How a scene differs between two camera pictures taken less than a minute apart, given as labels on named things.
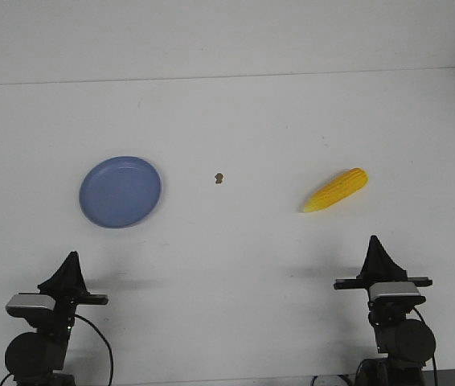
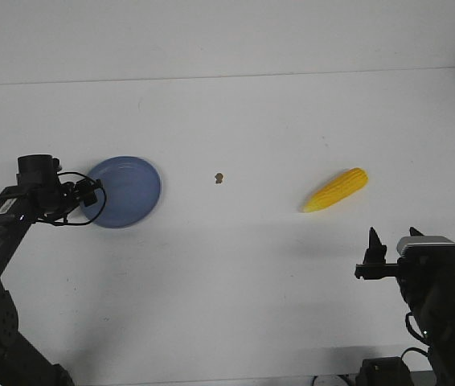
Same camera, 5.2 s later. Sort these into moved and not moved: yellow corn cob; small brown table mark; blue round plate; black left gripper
Moved: black left gripper
Not moved: blue round plate; yellow corn cob; small brown table mark
